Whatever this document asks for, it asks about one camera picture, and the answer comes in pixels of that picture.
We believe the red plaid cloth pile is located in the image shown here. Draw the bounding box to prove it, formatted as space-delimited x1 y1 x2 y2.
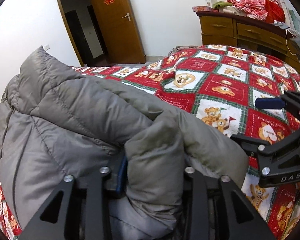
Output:
227 0 268 21

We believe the brown wooden door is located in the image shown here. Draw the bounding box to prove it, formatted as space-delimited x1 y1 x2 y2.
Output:
90 0 146 64

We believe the brown wooden dresser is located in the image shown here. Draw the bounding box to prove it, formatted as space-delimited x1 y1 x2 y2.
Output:
196 12 300 74

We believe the white wall switch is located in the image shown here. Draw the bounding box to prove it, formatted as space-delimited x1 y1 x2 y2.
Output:
44 44 50 50

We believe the silver door handle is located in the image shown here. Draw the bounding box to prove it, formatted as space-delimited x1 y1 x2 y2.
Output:
122 13 131 21

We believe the white cable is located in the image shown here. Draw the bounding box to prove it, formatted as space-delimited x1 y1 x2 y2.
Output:
284 27 297 56

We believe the grey puffer jacket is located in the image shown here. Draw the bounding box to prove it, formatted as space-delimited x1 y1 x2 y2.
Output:
0 48 249 239

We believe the red bag on dresser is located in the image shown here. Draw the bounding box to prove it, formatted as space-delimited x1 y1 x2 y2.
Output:
259 0 285 23

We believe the green cloth on dresser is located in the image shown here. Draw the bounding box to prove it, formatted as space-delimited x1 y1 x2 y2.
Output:
212 1 232 10

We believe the clothes pile on floor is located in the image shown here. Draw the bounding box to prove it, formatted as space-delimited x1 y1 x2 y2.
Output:
168 46 198 56

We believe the red box on dresser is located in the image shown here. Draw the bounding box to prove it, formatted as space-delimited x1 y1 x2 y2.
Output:
192 6 218 12

